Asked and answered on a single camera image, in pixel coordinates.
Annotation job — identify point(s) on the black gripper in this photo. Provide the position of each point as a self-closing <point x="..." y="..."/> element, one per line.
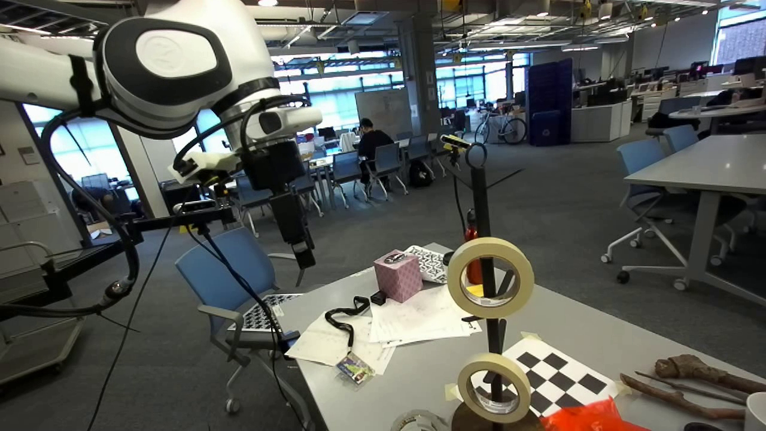
<point x="275" y="171"/>

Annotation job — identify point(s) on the cream masking tape roll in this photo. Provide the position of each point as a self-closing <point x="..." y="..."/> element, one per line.
<point x="467" y="390"/>
<point x="457" y="278"/>

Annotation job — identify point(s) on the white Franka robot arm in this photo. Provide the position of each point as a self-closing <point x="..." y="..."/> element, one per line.
<point x="170" y="50"/>

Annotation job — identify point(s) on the blue office chair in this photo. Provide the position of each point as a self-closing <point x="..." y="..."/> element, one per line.
<point x="683" y="137"/>
<point x="314" y="187"/>
<point x="388" y="159"/>
<point x="218" y="271"/>
<point x="347" y="168"/>

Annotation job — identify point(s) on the white keyboard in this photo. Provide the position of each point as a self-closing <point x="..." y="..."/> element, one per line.
<point x="258" y="315"/>

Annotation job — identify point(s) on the white drawing paper sheet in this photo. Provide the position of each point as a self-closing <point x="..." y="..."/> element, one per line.
<point x="314" y="344"/>

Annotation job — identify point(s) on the pink tissue box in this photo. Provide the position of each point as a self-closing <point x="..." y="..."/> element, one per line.
<point x="397" y="275"/>

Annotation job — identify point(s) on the white instruction paper sheet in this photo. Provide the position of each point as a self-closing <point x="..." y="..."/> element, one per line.
<point x="379" y="350"/>

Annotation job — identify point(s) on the plastic ID card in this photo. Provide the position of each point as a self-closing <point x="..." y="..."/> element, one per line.
<point x="355" y="368"/>

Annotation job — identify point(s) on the AprilTag printed sheet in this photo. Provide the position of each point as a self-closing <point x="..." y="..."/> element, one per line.
<point x="432" y="261"/>

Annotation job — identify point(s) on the seated person black shirt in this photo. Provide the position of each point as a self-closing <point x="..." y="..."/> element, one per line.
<point x="371" y="145"/>

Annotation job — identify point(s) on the white printed paper sheet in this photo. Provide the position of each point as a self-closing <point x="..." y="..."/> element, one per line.
<point x="421" y="315"/>

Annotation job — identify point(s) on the white whiteboard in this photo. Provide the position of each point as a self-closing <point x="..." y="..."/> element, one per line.
<point x="383" y="114"/>

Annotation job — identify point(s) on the yellow sticky notes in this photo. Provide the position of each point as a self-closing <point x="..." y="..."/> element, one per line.
<point x="475" y="291"/>

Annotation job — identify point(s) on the black peg stand wooden base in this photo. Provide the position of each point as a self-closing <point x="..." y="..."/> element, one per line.
<point x="482" y="200"/>

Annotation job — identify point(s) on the bicycle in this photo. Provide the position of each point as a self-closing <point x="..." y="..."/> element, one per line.
<point x="505" y="125"/>

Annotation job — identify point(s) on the black white checkerboard sheet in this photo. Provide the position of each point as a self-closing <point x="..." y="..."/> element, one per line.
<point x="557" y="374"/>

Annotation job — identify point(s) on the blue partition panel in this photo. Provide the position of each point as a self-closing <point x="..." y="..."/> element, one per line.
<point x="549" y="99"/>

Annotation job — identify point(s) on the white cabinet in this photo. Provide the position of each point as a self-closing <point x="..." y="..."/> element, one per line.
<point x="598" y="121"/>

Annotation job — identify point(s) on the orange plastic bag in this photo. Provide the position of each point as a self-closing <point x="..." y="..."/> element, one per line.
<point x="595" y="417"/>

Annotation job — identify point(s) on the blue chair white legs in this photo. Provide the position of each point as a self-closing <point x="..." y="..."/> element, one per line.
<point x="638" y="157"/>

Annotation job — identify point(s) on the brown wooden stick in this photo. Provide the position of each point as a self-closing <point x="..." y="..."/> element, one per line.
<point x="677" y="400"/>

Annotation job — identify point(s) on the gnarled brown wood root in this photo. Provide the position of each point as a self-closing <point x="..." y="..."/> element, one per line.
<point x="694" y="369"/>

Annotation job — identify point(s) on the large grey table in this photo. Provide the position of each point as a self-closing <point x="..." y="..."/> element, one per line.
<point x="719" y="164"/>

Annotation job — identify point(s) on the small black object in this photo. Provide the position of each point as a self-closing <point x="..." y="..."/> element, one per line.
<point x="705" y="426"/>

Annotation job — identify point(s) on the plain white mug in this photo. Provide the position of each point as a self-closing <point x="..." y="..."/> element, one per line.
<point x="757" y="412"/>

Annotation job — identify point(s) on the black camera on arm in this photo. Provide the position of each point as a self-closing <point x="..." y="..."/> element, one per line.
<point x="200" y="217"/>

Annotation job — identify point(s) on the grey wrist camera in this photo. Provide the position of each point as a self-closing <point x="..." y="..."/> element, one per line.
<point x="204" y="166"/>

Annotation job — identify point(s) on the grey duct tape roll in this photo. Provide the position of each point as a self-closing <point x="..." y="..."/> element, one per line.
<point x="420" y="422"/>

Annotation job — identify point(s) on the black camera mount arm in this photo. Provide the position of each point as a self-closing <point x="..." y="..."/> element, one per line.
<point x="97" y="259"/>

